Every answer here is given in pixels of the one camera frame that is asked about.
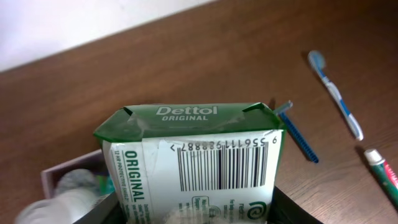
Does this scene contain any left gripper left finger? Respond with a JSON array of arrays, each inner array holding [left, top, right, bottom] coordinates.
[[74, 192, 127, 224]]

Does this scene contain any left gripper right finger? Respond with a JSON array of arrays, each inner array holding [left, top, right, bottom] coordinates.
[[267, 187, 323, 224]]

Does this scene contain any clear bottle purple liquid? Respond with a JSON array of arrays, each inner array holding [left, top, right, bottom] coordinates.
[[15, 169, 100, 224]]

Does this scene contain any green white soap box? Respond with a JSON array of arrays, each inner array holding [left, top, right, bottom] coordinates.
[[94, 103, 286, 223]]

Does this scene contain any white open cardboard box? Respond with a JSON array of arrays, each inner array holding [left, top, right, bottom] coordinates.
[[40, 149, 108, 199]]

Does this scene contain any blue disposable razor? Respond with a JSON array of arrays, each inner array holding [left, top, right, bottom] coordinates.
[[274, 101, 319, 164]]

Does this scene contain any green red toothpaste tube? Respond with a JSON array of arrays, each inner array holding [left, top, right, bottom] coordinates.
[[364, 149, 397, 208]]

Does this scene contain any blue white toothbrush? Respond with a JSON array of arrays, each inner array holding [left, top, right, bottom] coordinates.
[[307, 50, 364, 141]]

